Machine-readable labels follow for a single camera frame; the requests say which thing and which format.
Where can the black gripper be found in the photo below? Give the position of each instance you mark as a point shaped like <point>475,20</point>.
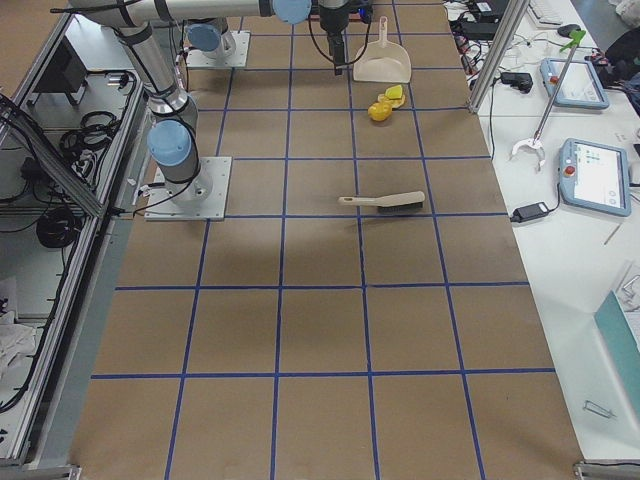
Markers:
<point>330,19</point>

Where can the beige plastic dustpan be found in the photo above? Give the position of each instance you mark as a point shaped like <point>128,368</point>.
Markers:
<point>382,61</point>

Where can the yellow green sponge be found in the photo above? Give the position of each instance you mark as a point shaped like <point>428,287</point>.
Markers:
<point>395,92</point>

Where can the yellow potato-like toy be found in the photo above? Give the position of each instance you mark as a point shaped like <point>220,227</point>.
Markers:
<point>380,111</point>

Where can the beige hand brush black bristles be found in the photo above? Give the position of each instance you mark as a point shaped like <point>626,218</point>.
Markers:
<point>388,204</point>

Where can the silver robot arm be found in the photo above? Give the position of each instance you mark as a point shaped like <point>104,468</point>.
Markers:
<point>171,141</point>
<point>291,12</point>

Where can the black power brick top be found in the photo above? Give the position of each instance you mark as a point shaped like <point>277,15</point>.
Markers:
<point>487,7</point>

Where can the black power adapter far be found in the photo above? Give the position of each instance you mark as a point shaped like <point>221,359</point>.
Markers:
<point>521,81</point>

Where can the black power adapter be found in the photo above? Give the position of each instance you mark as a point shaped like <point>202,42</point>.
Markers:
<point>530,212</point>
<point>521,81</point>

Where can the white keyboard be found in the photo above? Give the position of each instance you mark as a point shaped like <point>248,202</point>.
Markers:
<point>543,14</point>

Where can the far blue teach pendant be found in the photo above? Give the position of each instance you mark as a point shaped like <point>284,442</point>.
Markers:
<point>581,88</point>

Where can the blue teach pendant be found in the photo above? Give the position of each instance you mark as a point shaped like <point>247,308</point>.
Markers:
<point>581,88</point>
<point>595,177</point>

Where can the black power adapter near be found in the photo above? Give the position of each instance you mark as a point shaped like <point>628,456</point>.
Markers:
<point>530,212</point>

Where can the near blue teach pendant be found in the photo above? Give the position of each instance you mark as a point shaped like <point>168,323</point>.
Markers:
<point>595,177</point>

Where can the teal board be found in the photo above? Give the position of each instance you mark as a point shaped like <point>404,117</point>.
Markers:
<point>622,345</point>

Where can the metal clip on table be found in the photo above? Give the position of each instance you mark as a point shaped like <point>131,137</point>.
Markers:
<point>598,410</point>

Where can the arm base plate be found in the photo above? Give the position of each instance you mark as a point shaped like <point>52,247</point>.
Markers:
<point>205,198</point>
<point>210,49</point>

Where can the aluminium frame post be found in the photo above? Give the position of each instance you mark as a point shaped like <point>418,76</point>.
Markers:
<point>505,32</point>

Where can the black box under frame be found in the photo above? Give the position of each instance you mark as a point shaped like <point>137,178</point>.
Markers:
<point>65,74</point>

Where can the aluminium frame rail left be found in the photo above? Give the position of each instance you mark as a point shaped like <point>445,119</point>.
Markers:
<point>48,232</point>

